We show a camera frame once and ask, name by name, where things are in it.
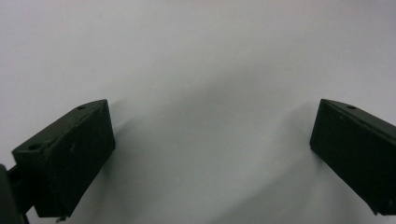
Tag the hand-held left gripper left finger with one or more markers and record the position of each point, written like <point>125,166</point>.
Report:
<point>68,158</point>

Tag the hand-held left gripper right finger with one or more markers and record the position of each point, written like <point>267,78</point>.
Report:
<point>355,149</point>

